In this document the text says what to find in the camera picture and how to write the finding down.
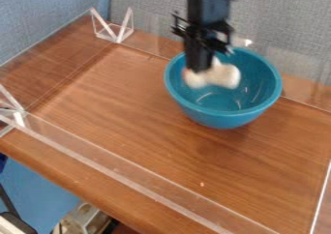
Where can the clear acrylic back barrier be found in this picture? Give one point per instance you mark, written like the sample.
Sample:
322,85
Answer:
294,39

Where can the black chair leg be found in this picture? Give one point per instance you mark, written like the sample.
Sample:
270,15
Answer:
11,222

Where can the clear acrylic left bracket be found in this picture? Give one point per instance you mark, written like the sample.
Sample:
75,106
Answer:
11,112

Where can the white power strip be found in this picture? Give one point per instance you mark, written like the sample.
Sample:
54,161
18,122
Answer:
83,220

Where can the clear acrylic corner bracket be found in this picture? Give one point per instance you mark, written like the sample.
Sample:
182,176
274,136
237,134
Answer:
108,31

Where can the clear acrylic barrier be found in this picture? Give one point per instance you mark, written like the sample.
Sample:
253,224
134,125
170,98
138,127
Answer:
189,203
294,39

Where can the clear acrylic front barrier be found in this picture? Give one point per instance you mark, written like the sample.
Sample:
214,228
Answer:
189,203

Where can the plush mushroom brown cap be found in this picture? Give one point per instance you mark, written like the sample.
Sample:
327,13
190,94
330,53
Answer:
223,75

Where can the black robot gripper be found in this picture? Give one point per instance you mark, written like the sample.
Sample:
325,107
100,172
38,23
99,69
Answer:
206,31

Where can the blue plastic bowl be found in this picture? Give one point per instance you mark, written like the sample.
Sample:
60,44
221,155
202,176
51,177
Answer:
222,108

